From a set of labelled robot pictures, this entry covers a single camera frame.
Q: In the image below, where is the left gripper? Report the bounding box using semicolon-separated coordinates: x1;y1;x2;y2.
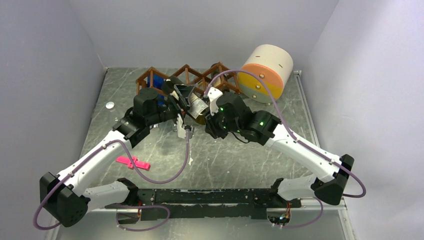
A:
146;84;195;127

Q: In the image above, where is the dark green wine bottle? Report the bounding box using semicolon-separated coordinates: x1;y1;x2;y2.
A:
160;75;213;126

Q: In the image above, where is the blue square bottle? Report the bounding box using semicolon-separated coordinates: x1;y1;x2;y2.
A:
146;73;166;106

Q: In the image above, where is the olive green wine bottle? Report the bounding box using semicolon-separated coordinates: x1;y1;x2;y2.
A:
210;62;230;93

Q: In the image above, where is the brown wooden wine rack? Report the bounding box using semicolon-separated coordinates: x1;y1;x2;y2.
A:
133;62;242;106

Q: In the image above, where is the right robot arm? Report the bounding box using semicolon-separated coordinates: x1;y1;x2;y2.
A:
205;87;354;207

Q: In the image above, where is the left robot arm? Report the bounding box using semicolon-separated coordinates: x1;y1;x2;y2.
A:
33;80;194;229

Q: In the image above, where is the silver round bottle cap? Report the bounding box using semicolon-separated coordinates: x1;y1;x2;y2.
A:
105;101;115;111

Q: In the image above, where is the cream orange yellow cylinder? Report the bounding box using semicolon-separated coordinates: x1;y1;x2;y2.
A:
237;44;294;104

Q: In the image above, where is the pink plastic tool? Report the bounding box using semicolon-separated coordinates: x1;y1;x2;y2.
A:
115;156;151;171

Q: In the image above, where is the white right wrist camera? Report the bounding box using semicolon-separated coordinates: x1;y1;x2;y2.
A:
204;86;223;116

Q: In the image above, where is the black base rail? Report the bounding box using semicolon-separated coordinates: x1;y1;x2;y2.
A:
79;188;345;221

